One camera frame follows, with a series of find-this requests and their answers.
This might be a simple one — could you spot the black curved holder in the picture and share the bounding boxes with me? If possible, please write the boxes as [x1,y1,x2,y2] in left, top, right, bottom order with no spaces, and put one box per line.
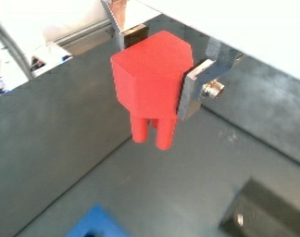
[219,179,300,237]

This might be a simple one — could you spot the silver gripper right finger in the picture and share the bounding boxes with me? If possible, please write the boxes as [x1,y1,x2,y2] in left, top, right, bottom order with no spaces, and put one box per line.
[176,38,243,120]

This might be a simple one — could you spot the blue shape sorting board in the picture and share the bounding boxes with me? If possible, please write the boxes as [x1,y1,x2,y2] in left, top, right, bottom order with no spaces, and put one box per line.
[64,205,130,237]

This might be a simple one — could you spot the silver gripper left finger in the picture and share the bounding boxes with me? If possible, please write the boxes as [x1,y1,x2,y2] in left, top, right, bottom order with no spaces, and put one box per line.
[100,0,148,50]

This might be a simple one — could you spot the red three prong object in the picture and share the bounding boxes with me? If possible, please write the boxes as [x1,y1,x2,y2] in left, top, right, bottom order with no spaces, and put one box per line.
[110,31,192,150]

